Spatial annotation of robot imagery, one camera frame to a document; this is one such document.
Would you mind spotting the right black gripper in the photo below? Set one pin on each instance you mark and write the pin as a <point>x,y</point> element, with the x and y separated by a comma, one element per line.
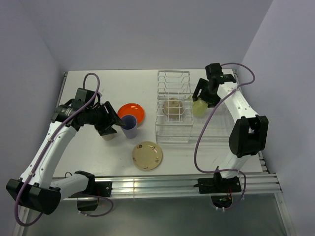
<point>202,84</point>

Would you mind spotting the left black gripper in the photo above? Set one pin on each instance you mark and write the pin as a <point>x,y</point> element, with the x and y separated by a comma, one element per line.
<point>105,128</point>

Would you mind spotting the light green mug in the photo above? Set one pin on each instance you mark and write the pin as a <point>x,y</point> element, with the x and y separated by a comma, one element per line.
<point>198,107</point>

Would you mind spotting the purple plastic cup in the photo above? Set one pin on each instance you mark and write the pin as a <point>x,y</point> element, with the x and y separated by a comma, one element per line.
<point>130,126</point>

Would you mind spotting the white floral bowl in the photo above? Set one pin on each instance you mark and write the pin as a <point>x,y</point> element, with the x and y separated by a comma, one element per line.
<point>173,107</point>

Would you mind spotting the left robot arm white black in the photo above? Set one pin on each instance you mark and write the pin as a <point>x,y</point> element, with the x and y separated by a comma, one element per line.
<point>34,189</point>

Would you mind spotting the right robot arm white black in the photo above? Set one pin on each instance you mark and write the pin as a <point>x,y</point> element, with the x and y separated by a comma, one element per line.
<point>247,138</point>

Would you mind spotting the beige plastic cup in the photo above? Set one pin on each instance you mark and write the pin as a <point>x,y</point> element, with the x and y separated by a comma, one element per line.
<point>108,137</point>

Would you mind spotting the orange plate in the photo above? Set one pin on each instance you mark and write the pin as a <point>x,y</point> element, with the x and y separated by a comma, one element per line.
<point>132,109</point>

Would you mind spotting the beige floral saucer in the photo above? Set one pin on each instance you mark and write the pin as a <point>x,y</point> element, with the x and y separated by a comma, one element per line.
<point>147,155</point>

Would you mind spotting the white wire dish rack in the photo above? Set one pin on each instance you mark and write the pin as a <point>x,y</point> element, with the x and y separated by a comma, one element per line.
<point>178,118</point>

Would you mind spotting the aluminium mounting rail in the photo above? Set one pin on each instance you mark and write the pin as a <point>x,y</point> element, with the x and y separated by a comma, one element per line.
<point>180,185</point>

